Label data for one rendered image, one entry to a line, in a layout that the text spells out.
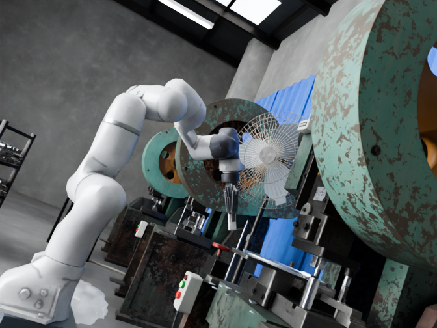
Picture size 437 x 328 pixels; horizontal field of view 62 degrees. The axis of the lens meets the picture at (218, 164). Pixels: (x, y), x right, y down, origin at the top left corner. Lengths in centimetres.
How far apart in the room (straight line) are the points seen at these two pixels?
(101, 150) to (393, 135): 73
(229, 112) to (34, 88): 579
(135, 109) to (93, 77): 690
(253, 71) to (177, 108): 584
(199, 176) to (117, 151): 152
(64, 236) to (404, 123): 87
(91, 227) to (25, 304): 24
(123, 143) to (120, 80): 694
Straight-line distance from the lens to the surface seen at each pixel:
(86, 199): 99
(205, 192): 252
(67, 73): 798
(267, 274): 126
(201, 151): 144
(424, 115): 106
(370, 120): 85
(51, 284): 106
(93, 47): 812
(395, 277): 135
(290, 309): 116
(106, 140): 104
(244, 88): 673
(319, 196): 134
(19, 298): 107
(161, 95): 108
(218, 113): 259
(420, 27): 100
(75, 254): 105
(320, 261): 133
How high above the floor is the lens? 83
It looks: 9 degrees up
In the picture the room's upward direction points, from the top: 22 degrees clockwise
